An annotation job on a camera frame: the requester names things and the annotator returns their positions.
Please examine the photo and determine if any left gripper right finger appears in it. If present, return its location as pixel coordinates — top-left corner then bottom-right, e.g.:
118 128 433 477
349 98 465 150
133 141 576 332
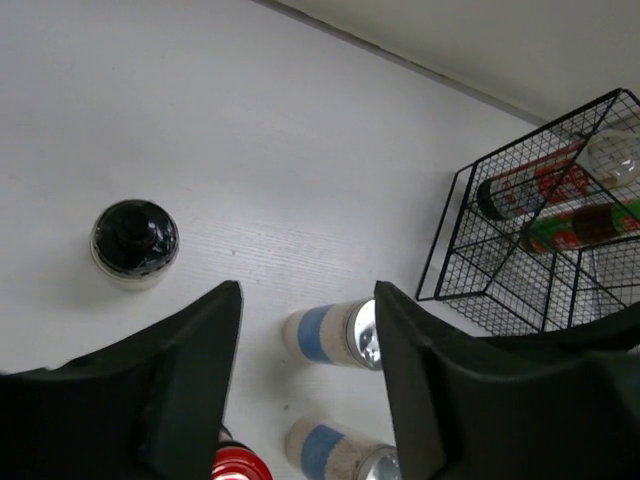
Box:
374 281 639 479

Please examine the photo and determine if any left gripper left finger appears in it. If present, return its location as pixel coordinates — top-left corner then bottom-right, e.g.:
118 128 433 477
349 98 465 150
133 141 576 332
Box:
1 281 243 479

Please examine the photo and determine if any red-lid dark sauce jar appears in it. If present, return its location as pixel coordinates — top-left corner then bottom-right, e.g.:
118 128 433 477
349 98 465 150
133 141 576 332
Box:
210 425 273 480

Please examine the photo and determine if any black-cap spice jar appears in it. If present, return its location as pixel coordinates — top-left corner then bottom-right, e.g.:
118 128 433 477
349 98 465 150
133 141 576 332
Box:
89 199 180 291

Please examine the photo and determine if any silver-lid blue-label shaker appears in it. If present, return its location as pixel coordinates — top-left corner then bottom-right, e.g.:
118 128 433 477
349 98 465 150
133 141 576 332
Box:
285 416 402 480
283 298 382 371

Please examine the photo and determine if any yellow-cap brown sauce bottle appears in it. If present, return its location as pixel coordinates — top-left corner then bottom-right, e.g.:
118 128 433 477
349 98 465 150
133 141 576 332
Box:
520 199 639 254

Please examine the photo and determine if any tall clear black-cap bottle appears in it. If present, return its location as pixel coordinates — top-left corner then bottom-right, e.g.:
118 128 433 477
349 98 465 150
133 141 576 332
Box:
476 129 639 221

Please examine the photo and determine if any black wire basket rack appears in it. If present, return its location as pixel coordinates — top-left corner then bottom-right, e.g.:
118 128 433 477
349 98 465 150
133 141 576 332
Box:
414 88 639 336

